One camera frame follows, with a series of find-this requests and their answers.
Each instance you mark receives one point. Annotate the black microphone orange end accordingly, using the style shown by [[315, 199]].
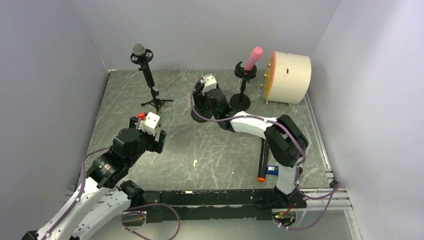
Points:
[[263, 161]]

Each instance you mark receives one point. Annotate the black round-base clip stand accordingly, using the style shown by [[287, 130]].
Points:
[[201, 111]]

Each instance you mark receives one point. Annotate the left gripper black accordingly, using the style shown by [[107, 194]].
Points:
[[155, 145]]

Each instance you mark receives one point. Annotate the black round-base shock-mount stand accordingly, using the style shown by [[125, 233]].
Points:
[[240, 101]]

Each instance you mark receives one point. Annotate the beige cylindrical drum box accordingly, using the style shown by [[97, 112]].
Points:
[[287, 77]]

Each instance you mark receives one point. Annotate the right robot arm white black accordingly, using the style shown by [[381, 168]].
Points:
[[285, 140]]

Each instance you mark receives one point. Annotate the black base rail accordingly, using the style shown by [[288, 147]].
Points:
[[216, 204]]

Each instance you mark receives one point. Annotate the grey-head microphone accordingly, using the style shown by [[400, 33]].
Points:
[[139, 52]]

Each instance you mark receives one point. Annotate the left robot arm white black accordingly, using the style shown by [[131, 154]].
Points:
[[80, 218]]

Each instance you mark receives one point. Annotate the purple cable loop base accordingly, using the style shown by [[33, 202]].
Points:
[[149, 216]]

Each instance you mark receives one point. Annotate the black tripod microphone stand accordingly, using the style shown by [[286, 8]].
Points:
[[156, 102]]

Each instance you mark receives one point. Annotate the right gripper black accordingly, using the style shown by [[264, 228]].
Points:
[[198, 97]]

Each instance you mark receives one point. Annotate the blue black stapler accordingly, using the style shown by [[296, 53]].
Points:
[[272, 170]]

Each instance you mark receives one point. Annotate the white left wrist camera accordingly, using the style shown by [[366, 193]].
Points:
[[148, 123]]

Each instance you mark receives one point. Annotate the pink microphone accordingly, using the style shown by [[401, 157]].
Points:
[[255, 56]]

